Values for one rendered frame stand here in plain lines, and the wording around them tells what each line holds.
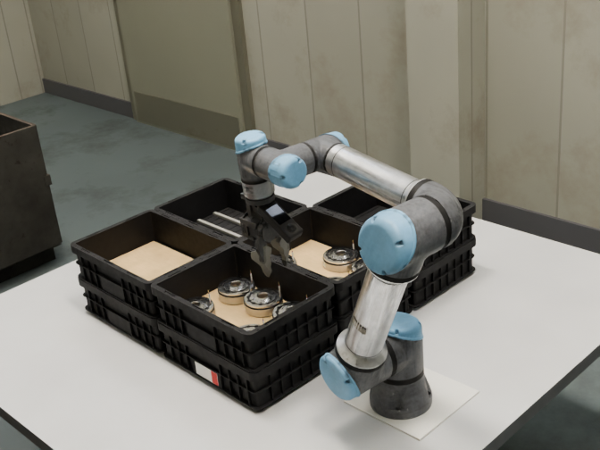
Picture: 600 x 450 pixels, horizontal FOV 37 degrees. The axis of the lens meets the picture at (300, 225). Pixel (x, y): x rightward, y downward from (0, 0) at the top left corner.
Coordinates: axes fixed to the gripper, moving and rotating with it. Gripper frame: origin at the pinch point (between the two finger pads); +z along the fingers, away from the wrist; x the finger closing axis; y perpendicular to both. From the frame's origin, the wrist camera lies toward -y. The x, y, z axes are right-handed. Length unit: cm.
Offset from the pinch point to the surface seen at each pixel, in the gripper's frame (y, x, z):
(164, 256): 58, -4, 18
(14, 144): 234, -45, 35
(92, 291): 63, 19, 19
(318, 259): 18.5, -30.1, 19.5
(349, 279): -8.8, -15.2, 8.8
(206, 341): 9.2, 19.1, 14.6
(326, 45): 198, -220, 39
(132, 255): 67, 2, 17
